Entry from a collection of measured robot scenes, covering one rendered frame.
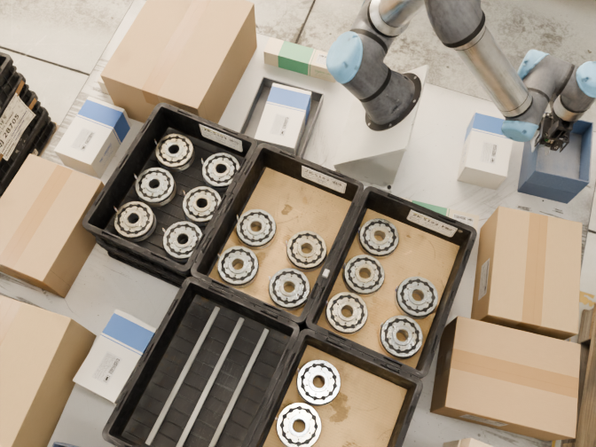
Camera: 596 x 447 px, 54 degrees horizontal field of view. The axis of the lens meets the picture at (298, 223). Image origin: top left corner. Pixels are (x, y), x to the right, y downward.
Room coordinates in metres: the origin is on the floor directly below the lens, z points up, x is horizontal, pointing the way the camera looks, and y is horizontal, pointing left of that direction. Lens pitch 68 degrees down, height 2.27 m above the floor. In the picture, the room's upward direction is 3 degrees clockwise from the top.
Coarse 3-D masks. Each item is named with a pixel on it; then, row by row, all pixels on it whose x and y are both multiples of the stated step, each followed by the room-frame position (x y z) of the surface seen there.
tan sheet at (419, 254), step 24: (384, 216) 0.62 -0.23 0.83; (408, 240) 0.56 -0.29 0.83; (432, 240) 0.56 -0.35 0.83; (384, 264) 0.49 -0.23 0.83; (408, 264) 0.49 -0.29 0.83; (432, 264) 0.50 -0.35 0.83; (336, 288) 0.42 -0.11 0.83; (384, 288) 0.43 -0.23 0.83; (384, 312) 0.36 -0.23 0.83; (432, 312) 0.37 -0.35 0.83; (360, 336) 0.30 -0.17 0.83; (408, 360) 0.25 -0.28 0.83
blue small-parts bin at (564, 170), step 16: (576, 128) 0.95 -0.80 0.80; (592, 128) 0.92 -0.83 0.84; (576, 144) 0.91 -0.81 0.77; (544, 160) 0.85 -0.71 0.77; (560, 160) 0.85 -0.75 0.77; (576, 160) 0.85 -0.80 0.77; (528, 176) 0.79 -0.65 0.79; (544, 176) 0.77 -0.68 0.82; (560, 176) 0.76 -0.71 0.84; (576, 176) 0.80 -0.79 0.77; (576, 192) 0.75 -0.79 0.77
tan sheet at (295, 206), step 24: (264, 192) 0.68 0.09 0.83; (288, 192) 0.68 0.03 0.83; (312, 192) 0.69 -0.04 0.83; (288, 216) 0.61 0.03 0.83; (312, 216) 0.62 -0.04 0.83; (336, 216) 0.62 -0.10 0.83; (288, 240) 0.54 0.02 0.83; (216, 264) 0.47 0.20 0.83; (240, 264) 0.47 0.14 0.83; (264, 264) 0.48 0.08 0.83; (288, 264) 0.48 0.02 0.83; (240, 288) 0.41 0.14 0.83; (264, 288) 0.41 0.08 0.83; (288, 288) 0.41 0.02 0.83
